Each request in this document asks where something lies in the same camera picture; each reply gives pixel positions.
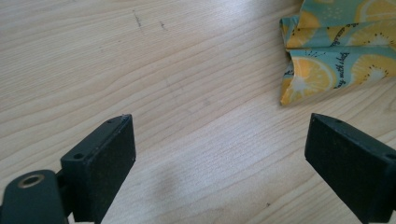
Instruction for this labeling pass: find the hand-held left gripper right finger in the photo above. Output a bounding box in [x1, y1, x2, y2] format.
[304, 112, 396, 224]

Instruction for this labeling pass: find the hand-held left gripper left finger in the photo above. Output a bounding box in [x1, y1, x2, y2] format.
[60, 113, 137, 224]

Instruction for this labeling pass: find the teal lemon print cloth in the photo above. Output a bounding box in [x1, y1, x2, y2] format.
[278, 0, 396, 106]

